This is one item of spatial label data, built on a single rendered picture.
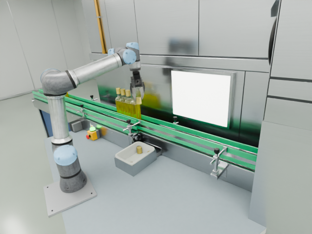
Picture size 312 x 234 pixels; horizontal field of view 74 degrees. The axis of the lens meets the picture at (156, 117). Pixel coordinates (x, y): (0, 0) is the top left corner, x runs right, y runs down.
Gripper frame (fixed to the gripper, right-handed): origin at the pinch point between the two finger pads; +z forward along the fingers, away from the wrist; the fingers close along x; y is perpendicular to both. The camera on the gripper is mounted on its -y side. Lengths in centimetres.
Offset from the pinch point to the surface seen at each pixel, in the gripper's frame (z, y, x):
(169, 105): 8.8, 3.5, -21.4
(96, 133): 34, 26, 36
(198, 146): 23, -33, -30
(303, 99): -20, -80, -46
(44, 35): -37, 590, 228
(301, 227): 30, -87, -51
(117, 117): 20.3, 21.1, 16.8
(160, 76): -11.4, 8.4, -17.5
